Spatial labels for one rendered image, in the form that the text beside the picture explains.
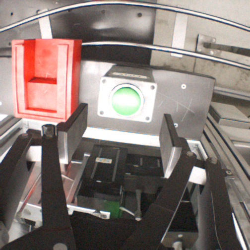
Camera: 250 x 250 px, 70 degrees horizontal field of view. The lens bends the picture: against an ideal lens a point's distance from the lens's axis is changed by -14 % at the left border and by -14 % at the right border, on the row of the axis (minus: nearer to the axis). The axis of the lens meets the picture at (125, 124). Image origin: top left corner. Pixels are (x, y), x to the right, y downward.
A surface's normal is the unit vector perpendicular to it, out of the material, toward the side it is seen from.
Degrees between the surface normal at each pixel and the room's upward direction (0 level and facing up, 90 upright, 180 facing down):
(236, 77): 0
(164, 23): 0
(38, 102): 0
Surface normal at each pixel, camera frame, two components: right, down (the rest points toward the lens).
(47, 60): -0.07, 0.40
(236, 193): 0.11, -0.90
